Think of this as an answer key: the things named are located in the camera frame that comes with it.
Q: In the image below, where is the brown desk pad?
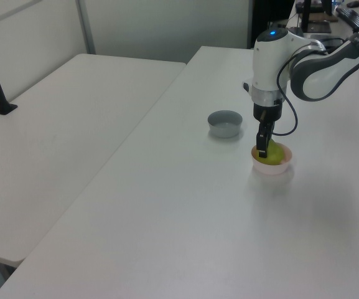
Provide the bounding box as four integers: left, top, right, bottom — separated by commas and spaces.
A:
309, 12, 338, 23

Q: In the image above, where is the pink plastic bowl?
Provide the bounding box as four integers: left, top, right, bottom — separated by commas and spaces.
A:
250, 143, 293, 176

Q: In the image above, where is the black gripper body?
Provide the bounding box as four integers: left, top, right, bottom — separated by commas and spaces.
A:
253, 103, 282, 124

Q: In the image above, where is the grey plastic bowl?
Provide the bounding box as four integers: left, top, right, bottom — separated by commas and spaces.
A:
207, 110, 244, 139

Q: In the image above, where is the black computer keyboard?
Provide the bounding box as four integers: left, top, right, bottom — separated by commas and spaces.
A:
335, 7, 359, 31

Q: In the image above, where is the green yellow pear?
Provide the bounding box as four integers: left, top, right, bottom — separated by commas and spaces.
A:
258, 138, 286, 166

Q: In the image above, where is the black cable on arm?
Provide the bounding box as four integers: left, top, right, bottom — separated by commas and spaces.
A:
272, 43, 327, 137

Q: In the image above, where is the black monitor stand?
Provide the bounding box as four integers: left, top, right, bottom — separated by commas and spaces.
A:
299, 0, 335, 34

